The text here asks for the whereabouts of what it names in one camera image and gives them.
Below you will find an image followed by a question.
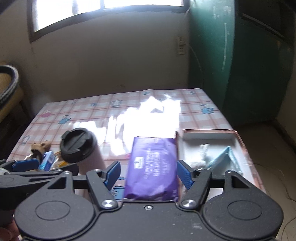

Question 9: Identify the small blue carton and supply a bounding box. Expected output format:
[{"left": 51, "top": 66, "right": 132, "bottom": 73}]
[{"left": 38, "top": 151, "right": 56, "bottom": 171}]

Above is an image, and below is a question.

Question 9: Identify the blue surgical face mask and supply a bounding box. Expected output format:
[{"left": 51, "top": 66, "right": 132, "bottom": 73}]
[{"left": 205, "top": 146, "right": 243, "bottom": 175}]

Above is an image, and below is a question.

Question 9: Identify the purple wet wipes pack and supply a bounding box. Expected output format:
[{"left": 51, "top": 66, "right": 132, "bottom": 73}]
[{"left": 123, "top": 137, "right": 179, "bottom": 201}]

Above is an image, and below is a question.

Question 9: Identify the cup with black lid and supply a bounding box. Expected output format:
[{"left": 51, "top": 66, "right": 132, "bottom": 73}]
[{"left": 60, "top": 128, "right": 106, "bottom": 175}]

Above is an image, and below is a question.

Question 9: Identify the pink cardboard box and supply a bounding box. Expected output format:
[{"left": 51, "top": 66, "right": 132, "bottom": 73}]
[{"left": 176, "top": 129, "right": 265, "bottom": 192}]

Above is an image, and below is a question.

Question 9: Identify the wicker chair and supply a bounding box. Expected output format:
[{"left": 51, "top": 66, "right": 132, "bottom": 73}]
[{"left": 0, "top": 61, "right": 24, "bottom": 122}]

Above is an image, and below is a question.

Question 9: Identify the window with dark frame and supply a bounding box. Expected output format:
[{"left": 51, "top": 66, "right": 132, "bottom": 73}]
[{"left": 27, "top": 1, "right": 191, "bottom": 43}]

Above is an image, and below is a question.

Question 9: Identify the wall power outlet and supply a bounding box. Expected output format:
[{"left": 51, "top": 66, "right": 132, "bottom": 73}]
[{"left": 177, "top": 37, "right": 186, "bottom": 55}]

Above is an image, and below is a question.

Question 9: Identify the pink plaid tablecloth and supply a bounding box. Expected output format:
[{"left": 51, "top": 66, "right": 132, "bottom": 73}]
[{"left": 8, "top": 88, "right": 233, "bottom": 201}]

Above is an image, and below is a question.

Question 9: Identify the small brown plush toy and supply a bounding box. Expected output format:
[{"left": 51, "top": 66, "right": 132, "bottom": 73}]
[{"left": 31, "top": 141, "right": 51, "bottom": 162}]

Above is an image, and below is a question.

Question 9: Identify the green cabinet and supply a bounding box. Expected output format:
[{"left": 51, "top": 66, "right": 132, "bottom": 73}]
[{"left": 188, "top": 1, "right": 295, "bottom": 126}]

